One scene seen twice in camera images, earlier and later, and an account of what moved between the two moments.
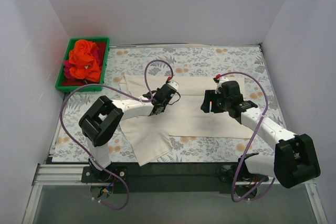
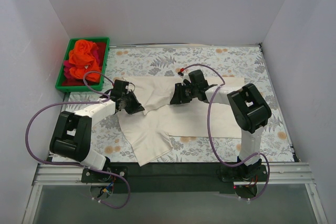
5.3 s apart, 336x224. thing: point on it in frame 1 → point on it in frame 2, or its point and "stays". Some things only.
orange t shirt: (83, 56) stays
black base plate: (167, 177) stays
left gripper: (158, 107) → (128, 102)
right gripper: (213, 103) → (182, 93)
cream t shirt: (148, 136) stays
